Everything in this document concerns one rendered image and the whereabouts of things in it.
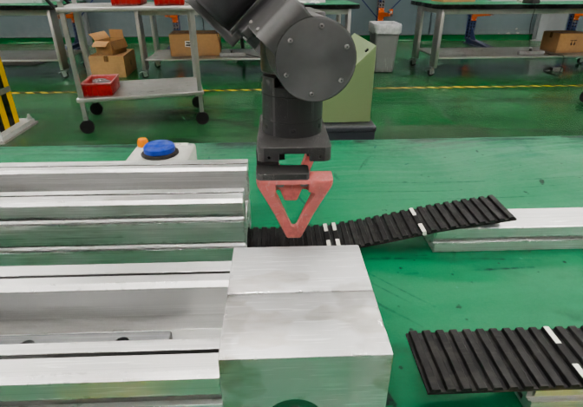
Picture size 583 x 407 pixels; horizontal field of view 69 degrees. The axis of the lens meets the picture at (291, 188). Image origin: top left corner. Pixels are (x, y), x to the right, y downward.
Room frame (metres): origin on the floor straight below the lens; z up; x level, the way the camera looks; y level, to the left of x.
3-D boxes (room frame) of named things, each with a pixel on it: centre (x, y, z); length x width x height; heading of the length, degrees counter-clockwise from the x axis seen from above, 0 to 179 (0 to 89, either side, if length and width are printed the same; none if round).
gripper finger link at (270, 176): (0.37, 0.00, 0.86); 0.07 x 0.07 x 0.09; 2
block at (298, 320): (0.22, -0.01, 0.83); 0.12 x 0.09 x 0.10; 2
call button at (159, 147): (0.52, 0.17, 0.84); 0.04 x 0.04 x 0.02
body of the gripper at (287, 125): (0.39, 0.00, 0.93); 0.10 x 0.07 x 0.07; 2
